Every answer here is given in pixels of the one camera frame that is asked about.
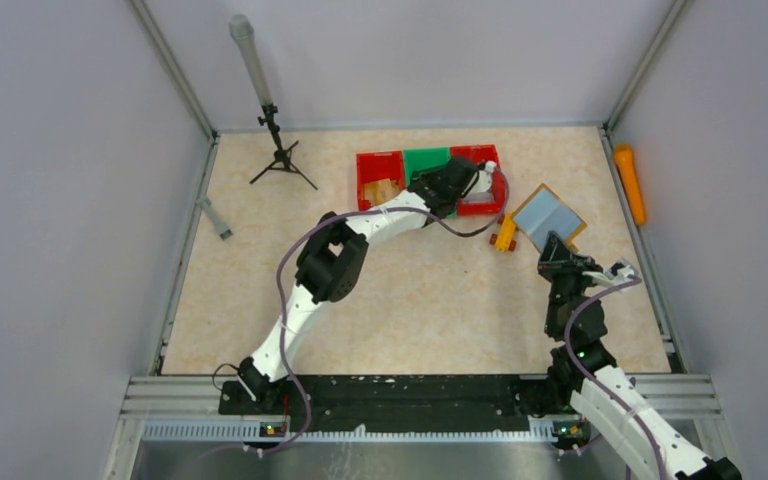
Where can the green plastic bin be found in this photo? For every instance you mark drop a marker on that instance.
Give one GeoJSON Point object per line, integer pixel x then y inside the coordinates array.
{"type": "Point", "coordinates": [416, 160]}

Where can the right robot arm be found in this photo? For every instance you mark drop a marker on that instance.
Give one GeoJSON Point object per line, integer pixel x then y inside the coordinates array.
{"type": "Point", "coordinates": [586, 377]}

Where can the red bin with cards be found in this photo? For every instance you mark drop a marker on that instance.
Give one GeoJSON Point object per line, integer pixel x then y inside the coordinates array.
{"type": "Point", "coordinates": [478, 154]}

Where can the black tripod with grey tube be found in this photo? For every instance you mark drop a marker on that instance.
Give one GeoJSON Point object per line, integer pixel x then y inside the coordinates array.
{"type": "Point", "coordinates": [243, 35]}

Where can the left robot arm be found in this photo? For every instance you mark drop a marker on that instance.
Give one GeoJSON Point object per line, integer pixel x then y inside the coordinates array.
{"type": "Point", "coordinates": [332, 255]}

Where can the red bin left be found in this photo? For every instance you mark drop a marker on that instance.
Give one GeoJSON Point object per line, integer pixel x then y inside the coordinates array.
{"type": "Point", "coordinates": [372, 166]}

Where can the gold card in red bin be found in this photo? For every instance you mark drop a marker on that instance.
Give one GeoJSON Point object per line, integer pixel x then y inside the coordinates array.
{"type": "Point", "coordinates": [380, 191]}

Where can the silver VIP cards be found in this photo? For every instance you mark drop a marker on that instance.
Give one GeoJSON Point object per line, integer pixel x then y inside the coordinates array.
{"type": "Point", "coordinates": [479, 197]}

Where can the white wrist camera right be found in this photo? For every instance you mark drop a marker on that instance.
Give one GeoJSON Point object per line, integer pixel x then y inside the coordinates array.
{"type": "Point", "coordinates": [621, 272]}

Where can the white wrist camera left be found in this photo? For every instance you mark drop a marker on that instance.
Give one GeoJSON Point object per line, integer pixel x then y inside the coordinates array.
{"type": "Point", "coordinates": [484, 178]}

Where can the orange flashlight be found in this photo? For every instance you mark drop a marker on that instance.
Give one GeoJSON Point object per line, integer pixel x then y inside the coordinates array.
{"type": "Point", "coordinates": [623, 157]}

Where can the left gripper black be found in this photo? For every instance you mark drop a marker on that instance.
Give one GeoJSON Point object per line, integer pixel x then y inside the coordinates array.
{"type": "Point", "coordinates": [462, 172]}

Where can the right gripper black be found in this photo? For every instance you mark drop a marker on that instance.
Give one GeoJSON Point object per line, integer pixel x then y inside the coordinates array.
{"type": "Point", "coordinates": [557, 263]}

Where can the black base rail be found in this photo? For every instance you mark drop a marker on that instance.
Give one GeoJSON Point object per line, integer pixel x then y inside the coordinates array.
{"type": "Point", "coordinates": [401, 403]}

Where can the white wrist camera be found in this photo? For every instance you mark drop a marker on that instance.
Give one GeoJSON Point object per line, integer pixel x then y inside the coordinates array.
{"type": "Point", "coordinates": [484, 178]}
{"type": "Point", "coordinates": [621, 272]}

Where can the yellow toy brick car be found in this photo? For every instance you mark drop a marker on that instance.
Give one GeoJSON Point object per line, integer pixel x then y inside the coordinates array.
{"type": "Point", "coordinates": [504, 239]}

